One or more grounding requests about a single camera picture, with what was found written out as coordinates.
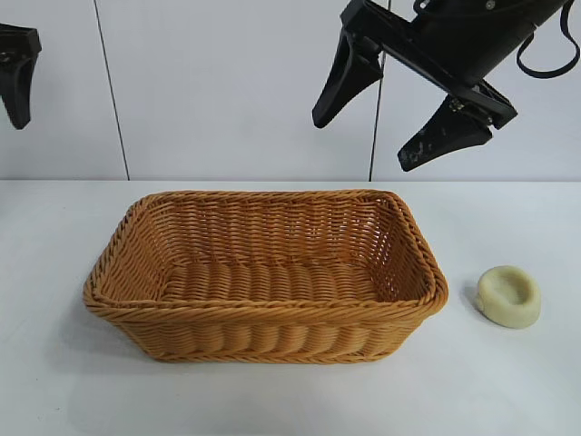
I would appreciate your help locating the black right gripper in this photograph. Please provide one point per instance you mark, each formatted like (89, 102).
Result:
(463, 38)

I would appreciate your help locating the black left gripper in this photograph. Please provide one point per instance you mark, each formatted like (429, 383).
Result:
(18, 43)

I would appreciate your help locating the brown woven wicker basket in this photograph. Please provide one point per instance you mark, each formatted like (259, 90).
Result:
(272, 281)

